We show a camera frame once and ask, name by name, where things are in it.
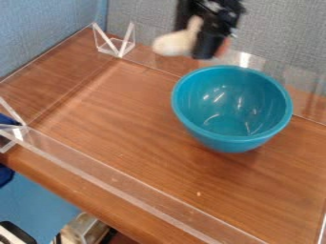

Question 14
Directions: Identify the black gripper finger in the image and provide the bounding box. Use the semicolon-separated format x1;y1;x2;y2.
175;0;194;31
191;30;231;60

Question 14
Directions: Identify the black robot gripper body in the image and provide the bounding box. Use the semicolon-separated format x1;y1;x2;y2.
185;0;246;32

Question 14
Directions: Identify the plush brown white mushroom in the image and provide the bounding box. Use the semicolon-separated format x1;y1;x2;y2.
151;14;234;60

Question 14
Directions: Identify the blue plastic bowl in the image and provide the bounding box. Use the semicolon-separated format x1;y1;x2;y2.
171;65;292;153

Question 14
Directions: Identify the clear acrylic back barrier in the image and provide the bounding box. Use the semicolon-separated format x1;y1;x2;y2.
124;44;326;125

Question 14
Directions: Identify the clear acrylic barrier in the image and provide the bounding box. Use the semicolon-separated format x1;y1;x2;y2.
0;96;267;244
124;44;326;125

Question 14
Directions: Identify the blue cloth object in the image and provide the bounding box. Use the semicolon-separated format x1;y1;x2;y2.
0;112;20;189

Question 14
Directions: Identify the clear acrylic front barrier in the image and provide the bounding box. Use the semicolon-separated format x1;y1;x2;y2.
0;96;267;244

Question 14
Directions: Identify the grey metal box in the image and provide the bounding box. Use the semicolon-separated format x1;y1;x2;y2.
51;213;109;244

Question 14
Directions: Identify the black white device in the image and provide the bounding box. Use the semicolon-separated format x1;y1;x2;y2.
0;221;37;244

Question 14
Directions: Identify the clear acrylic corner bracket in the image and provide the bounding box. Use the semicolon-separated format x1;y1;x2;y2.
92;22;135;58

